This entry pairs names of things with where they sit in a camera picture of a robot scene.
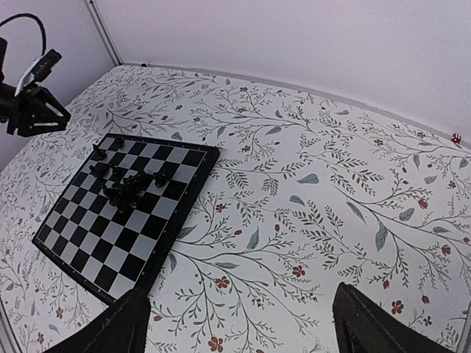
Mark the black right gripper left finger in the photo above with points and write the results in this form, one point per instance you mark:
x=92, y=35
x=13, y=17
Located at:
x=122, y=327

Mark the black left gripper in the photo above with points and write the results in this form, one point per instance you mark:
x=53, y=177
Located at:
x=34, y=111

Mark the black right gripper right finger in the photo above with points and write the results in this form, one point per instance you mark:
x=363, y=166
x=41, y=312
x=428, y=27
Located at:
x=362, y=326

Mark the black silver chess board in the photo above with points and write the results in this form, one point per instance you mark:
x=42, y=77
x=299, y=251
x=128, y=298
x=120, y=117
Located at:
x=109, y=253

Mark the pile of black chess pieces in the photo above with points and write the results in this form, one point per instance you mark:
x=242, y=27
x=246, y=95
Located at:
x=122, y=170

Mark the floral patterned table mat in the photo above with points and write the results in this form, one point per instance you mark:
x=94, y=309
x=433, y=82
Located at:
x=308, y=193

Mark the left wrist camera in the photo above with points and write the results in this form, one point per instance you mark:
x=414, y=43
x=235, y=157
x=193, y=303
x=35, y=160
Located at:
x=39, y=69

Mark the left aluminium frame post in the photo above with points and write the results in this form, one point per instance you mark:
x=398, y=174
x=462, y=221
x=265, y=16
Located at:
x=104, y=33

